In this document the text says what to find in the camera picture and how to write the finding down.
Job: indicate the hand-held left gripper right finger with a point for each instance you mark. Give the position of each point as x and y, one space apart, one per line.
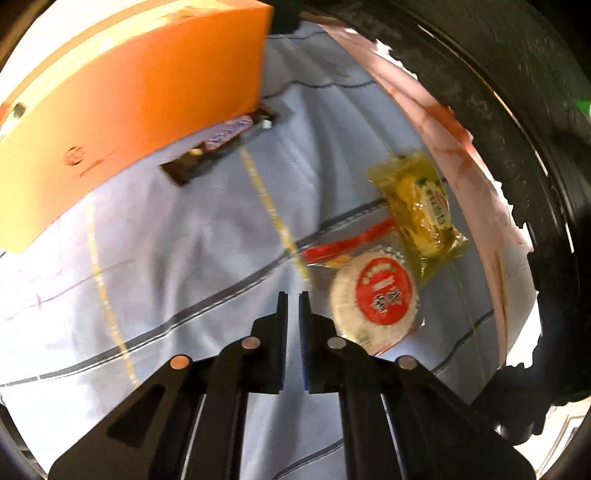
304 344

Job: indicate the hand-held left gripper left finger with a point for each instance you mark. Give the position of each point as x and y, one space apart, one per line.
282 344

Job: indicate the orange cardboard box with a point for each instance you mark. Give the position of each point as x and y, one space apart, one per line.
138 83

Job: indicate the round rice cake packet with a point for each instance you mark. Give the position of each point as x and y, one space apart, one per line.
374 295

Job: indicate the red snack stick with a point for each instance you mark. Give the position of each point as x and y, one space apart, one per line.
341 247

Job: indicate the yellow-green snack packet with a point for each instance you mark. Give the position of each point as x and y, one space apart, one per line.
422 212

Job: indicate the brown chocolate bar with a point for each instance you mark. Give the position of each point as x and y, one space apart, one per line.
217 143

